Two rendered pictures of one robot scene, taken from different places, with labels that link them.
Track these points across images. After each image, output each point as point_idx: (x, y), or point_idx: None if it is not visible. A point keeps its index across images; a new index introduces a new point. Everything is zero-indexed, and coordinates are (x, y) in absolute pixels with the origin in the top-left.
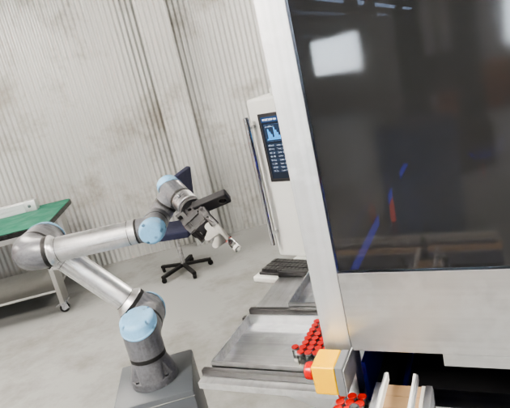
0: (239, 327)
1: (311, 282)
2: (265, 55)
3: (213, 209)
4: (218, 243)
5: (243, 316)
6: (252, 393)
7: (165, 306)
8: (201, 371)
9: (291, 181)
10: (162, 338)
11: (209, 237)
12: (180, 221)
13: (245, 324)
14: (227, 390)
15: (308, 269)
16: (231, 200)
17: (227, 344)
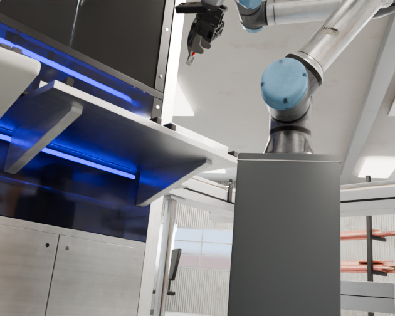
0: (189, 130)
1: (173, 103)
2: (185, 0)
3: (192, 13)
4: (199, 50)
5: (174, 124)
6: (206, 171)
7: (260, 86)
8: (237, 153)
9: (179, 52)
10: (269, 123)
11: (207, 46)
12: (224, 14)
13: (178, 130)
14: (222, 168)
15: (174, 96)
16: (175, 12)
17: (208, 140)
